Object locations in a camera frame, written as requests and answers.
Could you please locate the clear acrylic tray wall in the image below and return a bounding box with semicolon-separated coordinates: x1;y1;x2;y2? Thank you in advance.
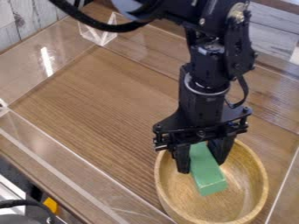
0;99;122;224

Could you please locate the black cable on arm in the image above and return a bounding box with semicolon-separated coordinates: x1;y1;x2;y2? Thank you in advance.
45;0;164;33

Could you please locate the black cable bottom left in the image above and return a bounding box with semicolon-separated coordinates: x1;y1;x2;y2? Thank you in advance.
0;199;56;224

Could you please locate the yellow tag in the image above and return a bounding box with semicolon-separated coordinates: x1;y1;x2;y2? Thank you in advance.
42;197;60;214

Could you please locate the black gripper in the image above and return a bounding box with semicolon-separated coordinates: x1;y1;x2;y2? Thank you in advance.
153;66;251;174

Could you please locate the green rectangular block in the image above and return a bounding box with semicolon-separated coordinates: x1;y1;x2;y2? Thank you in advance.
189;142;228;196

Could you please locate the clear acrylic corner bracket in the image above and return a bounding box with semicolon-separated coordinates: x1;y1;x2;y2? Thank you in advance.
76;11;118;47

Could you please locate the brown wooden bowl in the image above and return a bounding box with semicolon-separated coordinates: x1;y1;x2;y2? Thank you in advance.
153;141;268;224

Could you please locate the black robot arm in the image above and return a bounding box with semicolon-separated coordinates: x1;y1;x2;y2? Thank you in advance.
112;0;257;173

